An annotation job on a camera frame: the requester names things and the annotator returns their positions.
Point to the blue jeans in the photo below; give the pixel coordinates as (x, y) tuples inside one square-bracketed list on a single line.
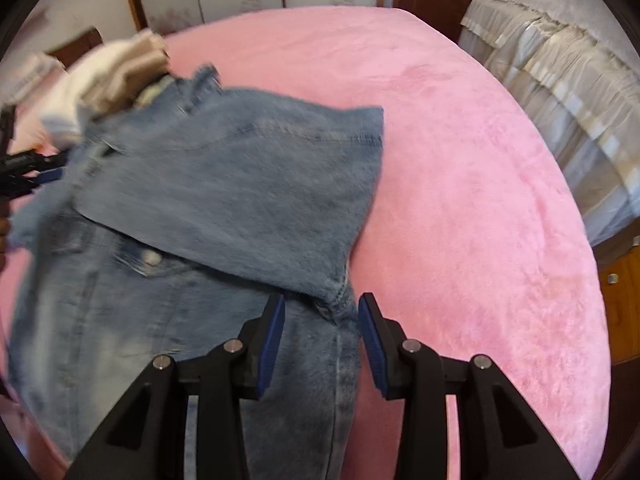
[(225, 170)]

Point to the pink fleece blanket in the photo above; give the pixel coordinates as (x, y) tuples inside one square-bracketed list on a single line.
[(475, 185)]

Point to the wooden cabinet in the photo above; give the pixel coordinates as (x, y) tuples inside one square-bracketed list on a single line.
[(620, 305)]

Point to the pink pillow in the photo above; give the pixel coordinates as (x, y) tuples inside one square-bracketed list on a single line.
[(30, 77)]

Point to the green patterned folded cloth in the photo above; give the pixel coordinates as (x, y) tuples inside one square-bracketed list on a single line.
[(150, 94)]

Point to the beige folded garment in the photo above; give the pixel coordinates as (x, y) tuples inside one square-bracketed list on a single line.
[(125, 77)]

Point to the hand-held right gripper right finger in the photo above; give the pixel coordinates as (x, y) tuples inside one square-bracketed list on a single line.
[(372, 345)]

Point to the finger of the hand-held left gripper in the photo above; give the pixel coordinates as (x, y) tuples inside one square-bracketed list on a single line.
[(47, 159), (49, 176)]

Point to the wooden headboard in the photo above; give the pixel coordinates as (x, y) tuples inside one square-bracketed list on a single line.
[(80, 42)]

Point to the white folded garment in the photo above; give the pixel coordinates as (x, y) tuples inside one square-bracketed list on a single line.
[(75, 95)]

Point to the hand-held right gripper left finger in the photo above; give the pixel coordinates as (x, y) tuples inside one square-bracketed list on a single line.
[(270, 345)]

